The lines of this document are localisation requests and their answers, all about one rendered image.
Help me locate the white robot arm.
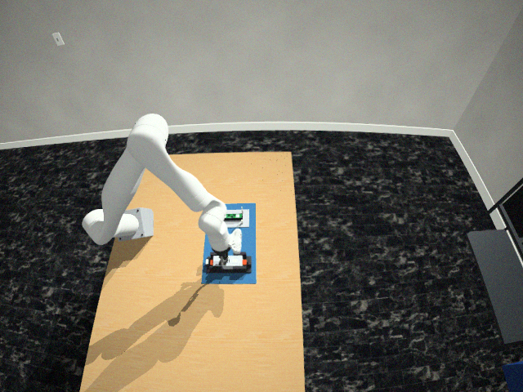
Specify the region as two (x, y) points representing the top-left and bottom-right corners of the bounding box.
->
(82, 114), (242, 254)

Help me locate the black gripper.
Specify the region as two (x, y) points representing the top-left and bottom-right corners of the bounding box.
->
(212, 247), (230, 265)

